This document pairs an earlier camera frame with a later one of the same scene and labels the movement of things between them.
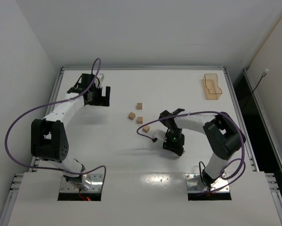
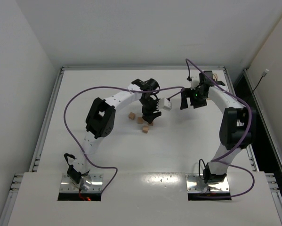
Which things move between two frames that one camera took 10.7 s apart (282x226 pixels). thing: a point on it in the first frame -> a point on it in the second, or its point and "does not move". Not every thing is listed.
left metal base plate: (96, 186) does not move
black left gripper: (102, 100) -> (150, 112)
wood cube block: (140, 120) does not move
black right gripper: (174, 146) -> (193, 100)
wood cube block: (132, 115) does not move
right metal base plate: (196, 183) does not move
